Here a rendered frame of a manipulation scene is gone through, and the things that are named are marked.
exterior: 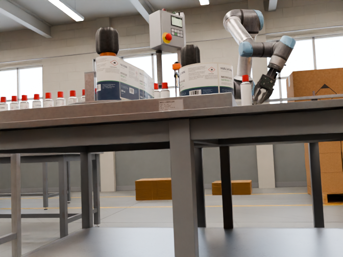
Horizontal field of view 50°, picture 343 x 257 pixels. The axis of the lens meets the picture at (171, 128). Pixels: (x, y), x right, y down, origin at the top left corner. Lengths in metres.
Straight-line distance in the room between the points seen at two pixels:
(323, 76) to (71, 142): 1.37
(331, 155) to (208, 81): 3.94
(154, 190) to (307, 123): 4.99
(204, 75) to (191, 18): 6.58
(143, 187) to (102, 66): 4.70
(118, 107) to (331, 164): 4.21
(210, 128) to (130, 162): 6.68
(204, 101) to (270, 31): 6.61
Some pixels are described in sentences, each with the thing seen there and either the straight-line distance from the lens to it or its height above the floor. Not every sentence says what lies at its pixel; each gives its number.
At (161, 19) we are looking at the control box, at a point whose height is 1.42.
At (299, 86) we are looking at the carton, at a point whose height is 1.03.
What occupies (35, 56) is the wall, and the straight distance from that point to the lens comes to 8.94.
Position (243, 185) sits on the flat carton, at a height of 0.16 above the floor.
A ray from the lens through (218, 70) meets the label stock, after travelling 1.31.
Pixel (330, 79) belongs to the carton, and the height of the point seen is 1.06.
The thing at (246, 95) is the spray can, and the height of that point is 0.98.
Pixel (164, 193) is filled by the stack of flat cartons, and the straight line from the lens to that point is 5.88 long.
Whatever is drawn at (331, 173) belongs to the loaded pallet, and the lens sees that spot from 5.12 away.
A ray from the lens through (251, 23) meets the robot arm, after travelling 2.24.
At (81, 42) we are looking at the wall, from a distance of 8.46.
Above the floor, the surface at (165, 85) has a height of 1.07.
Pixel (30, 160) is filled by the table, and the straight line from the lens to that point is 3.40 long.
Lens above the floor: 0.71
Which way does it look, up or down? 4 degrees up
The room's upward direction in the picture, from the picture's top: 2 degrees counter-clockwise
